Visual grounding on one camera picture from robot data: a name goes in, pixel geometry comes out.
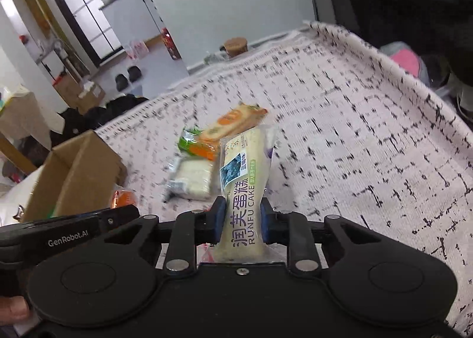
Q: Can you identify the pink plastic bag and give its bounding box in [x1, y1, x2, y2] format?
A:
[125, 39, 149, 62]

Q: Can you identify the person's left hand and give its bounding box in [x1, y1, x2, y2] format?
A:
[0, 295, 31, 324]

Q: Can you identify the dark framed glass door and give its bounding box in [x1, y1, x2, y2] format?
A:
[40, 0, 125, 67]

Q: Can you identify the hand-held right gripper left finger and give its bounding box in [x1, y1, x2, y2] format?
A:
[107, 195, 226, 274]

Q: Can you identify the brown cardboard box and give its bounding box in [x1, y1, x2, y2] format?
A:
[20, 130, 128, 223]

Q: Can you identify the orange red snack packet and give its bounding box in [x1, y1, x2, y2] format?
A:
[110, 190, 136, 210]

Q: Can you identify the clear plastic container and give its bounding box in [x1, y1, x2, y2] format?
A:
[420, 55, 452, 89]

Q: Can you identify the orange bread packet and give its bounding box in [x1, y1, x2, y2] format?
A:
[195, 103, 269, 160]

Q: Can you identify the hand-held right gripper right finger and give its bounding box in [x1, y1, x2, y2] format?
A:
[260, 199, 374, 274]

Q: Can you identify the patterned white tablecloth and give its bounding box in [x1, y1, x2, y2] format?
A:
[94, 20, 473, 338]

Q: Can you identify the small green snack packet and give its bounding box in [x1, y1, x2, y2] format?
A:
[178, 127, 203, 157]

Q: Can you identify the clear white sandwich cake packet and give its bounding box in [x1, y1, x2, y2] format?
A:
[166, 158, 219, 201]

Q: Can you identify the white cake packet blue label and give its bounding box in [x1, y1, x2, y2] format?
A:
[213, 124, 278, 264]

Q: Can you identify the black clothing pile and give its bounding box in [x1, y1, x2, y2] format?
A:
[58, 96, 149, 136]

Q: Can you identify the white bed sheet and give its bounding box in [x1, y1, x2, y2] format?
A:
[0, 167, 49, 228]

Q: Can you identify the pink round item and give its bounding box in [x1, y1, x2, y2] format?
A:
[391, 47, 426, 79]

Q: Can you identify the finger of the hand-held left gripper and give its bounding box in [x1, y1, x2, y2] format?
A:
[98, 204, 141, 231]

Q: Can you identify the open cardboard box with papers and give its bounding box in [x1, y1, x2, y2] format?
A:
[76, 80, 106, 114]

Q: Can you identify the cloth covered wooden table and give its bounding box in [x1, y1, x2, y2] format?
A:
[0, 86, 66, 177]

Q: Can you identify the plain cardboard box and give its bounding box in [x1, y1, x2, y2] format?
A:
[55, 74, 82, 106]

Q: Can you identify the white kitchen cabinet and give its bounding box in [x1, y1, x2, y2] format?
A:
[99, 0, 168, 51]

